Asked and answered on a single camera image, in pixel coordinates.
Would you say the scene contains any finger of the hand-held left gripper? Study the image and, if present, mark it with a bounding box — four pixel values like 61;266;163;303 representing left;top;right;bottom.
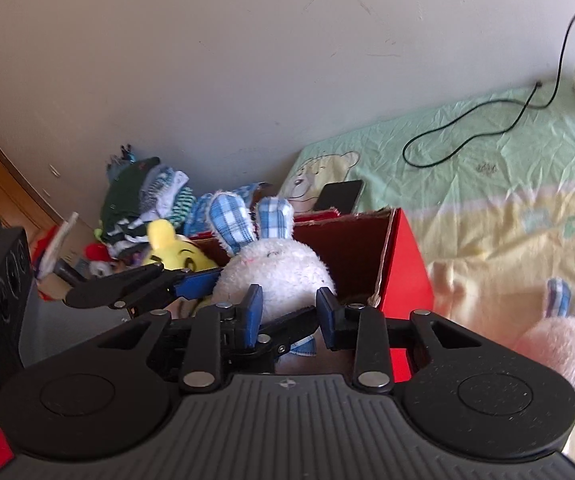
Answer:
258;305;323;362
64;262;225;312

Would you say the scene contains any red white cloth toy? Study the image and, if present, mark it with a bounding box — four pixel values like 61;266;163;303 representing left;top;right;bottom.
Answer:
83;242;118;278

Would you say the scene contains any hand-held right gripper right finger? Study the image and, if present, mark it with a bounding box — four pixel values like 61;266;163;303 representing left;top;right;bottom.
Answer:
316;287;483;393

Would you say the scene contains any pink rabbit plush toy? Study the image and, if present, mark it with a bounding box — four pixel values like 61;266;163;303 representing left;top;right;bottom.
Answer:
512;277;575;443

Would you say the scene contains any green yellow printed bed sheet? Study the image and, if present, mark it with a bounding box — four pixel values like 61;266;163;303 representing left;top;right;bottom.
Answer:
277;80;575;480

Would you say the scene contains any pile of clothes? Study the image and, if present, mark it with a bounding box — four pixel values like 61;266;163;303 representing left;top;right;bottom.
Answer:
94;145;268;261

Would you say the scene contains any black smartphone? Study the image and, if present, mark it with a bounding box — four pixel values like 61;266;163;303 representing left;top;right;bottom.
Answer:
312;179;365;213

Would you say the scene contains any white rabbit plush toy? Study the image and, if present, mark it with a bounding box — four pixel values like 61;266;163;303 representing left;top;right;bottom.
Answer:
207;190;338;357

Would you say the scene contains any red cardboard box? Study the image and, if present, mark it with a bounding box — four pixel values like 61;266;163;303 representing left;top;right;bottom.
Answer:
187;207;435;386

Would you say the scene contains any yellow plush toy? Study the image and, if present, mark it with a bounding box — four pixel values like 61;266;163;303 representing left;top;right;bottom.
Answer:
141;219;220;281

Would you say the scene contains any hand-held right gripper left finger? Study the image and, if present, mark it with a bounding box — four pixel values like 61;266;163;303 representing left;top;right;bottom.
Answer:
94;284;264;393

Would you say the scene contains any black charging cable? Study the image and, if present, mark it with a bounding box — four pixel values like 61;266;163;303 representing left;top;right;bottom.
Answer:
402;6;575;167

